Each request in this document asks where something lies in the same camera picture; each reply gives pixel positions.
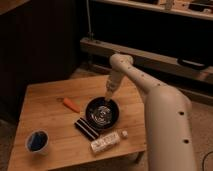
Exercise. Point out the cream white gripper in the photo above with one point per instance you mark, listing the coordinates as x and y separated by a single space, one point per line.
113 83

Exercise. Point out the black ceramic bowl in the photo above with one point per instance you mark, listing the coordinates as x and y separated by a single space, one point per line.
102 115

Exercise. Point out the black striped rectangular case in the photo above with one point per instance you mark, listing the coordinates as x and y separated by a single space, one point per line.
83 126

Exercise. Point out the white plastic bottle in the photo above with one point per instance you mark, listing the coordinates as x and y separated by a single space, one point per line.
108 141

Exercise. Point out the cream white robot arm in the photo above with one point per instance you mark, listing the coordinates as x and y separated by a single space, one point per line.
166 109

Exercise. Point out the orange carrot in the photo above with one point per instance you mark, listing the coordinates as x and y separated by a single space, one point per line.
67 102

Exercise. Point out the low wooden bench shelf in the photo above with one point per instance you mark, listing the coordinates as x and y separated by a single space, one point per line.
147 59

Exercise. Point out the wooden table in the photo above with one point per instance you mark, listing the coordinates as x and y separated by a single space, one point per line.
43 109

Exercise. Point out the white cup with blue inside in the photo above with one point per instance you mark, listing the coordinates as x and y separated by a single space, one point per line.
37 142

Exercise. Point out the metal pole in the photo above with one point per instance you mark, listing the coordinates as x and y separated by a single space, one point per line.
90 32

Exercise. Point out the black handle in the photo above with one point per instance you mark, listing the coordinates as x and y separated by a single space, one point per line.
192 65

